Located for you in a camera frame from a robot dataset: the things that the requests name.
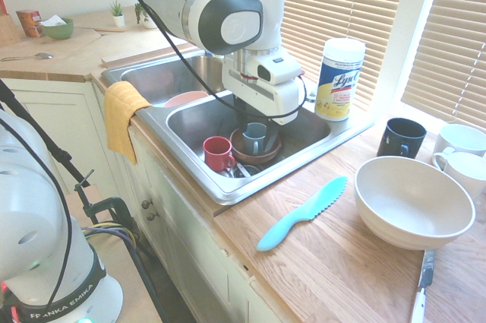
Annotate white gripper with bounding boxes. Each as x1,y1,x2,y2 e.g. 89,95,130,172
221,57,307,151

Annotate teal plastic serrated knife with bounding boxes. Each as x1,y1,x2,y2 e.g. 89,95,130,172
256,175,349,253

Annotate metal sink drain strainer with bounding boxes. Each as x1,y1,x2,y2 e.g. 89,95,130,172
219,162,264,180

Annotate stainless steel double sink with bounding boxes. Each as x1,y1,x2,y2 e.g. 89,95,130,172
99,51,377,207

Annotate pink plate in sink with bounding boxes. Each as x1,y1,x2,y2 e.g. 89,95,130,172
163,90,210,109

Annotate grey blue cup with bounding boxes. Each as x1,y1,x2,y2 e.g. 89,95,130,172
241,122,269,157

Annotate brown ceramic bowl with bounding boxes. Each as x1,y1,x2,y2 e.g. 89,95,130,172
229,126,283,166

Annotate red mug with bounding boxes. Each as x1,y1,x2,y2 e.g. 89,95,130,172
202,135,238,173

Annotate Lysol wipes canister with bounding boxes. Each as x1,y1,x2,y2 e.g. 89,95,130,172
314,37,368,123

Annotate yellow dish towel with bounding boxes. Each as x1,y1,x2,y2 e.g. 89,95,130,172
103,81,153,166

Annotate cream kitchen cabinet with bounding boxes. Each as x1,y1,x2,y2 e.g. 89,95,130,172
0,77,290,323

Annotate wide beige window blind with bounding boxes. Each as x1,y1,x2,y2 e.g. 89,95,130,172
181,0,413,112

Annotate black mug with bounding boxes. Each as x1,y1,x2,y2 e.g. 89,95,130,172
376,117,428,160

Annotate trailing plant white pot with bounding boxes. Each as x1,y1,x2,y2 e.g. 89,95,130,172
133,2,159,30

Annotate green black clamp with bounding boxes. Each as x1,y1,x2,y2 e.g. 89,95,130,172
73,169,133,233

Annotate large cream bowl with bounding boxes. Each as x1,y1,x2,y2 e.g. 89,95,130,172
353,155,477,252

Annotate small plant white pot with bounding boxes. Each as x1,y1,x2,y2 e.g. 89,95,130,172
109,0,127,28

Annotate white mug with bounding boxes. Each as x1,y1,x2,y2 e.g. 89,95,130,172
432,123,486,159
431,150,486,200

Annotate narrow beige window blind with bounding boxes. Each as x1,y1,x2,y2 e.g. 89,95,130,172
399,0,486,132

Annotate green bowl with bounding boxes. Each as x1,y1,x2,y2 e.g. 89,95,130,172
39,17,74,41

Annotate white paper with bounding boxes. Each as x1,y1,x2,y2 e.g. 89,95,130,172
38,14,66,28

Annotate metal spoon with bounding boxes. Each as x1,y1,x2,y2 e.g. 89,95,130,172
0,52,55,63

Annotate orange box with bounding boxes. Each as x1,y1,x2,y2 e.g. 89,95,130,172
15,9,43,39

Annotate white utensil handle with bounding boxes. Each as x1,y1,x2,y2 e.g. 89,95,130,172
227,163,252,179

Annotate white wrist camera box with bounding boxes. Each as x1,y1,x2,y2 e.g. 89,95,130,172
242,50,304,86

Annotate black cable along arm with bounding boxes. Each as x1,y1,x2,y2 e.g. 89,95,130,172
103,0,308,119

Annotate coloured cable bundle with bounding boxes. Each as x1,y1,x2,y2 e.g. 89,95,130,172
80,223,169,323

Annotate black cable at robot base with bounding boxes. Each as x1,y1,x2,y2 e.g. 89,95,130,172
0,112,74,311

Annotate white handled knife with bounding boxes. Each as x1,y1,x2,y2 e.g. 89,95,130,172
409,249,437,323

